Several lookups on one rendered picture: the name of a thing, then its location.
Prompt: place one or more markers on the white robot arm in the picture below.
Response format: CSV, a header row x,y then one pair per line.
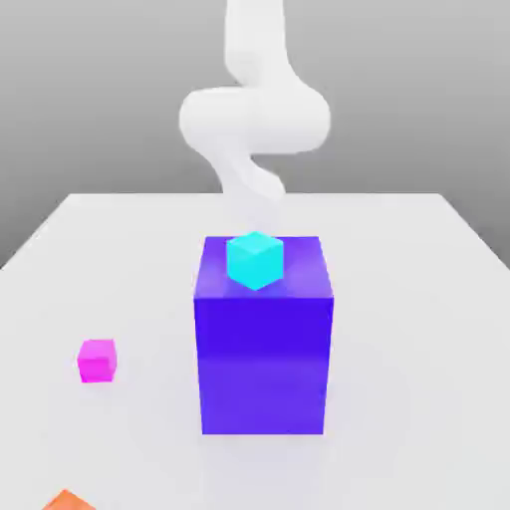
x,y
255,119

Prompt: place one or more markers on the small orange cube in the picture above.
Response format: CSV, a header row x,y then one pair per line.
x,y
67,502

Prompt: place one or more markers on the small magenta cube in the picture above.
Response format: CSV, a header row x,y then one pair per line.
x,y
97,360

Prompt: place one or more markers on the large purple box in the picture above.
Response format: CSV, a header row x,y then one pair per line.
x,y
263,358

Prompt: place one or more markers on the small cyan cube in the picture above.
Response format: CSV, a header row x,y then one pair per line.
x,y
255,261

